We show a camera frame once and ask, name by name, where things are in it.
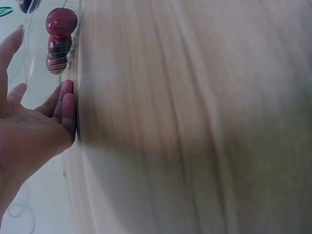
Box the person's left hand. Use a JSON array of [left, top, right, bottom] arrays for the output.
[[0, 24, 77, 216]]

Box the clear plastic container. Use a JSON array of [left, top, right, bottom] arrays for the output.
[[21, 0, 85, 84]]

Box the dark red round fruit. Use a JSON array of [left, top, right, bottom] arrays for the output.
[[45, 54, 68, 75], [47, 35, 74, 60], [45, 7, 78, 38]]

